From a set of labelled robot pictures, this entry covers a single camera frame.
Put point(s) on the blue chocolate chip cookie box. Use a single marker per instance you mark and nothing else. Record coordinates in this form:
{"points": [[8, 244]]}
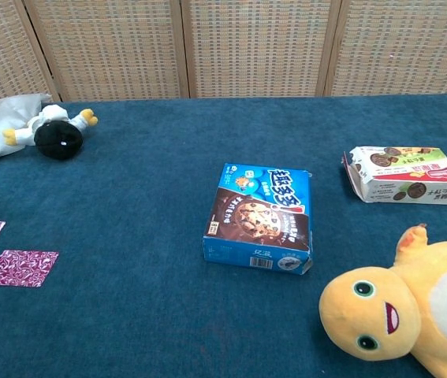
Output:
{"points": [[254, 212]]}

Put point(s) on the white green red biscuit box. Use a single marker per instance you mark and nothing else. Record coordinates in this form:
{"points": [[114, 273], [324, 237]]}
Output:
{"points": [[408, 173]]}

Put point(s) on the black headed white plush doll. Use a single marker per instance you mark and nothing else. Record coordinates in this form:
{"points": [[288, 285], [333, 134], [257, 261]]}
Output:
{"points": [[57, 139]]}

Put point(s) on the yellow plush dinosaur toy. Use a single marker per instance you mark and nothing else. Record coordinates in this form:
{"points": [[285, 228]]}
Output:
{"points": [[365, 315]]}

